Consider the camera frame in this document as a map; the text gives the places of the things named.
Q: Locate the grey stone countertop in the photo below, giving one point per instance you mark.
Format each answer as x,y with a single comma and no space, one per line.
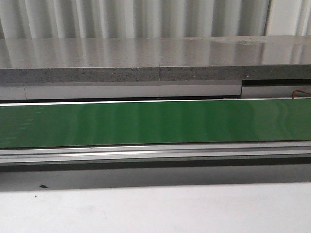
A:
158,59

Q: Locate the green conveyor belt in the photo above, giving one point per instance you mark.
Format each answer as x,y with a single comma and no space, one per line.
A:
119,123

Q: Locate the grey cabinet panel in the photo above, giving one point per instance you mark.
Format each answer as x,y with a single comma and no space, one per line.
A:
154,89

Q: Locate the white pleated curtain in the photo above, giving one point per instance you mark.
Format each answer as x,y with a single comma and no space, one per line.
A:
153,18

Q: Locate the silver conveyor front rail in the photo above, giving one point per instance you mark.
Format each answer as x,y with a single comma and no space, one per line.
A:
157,152

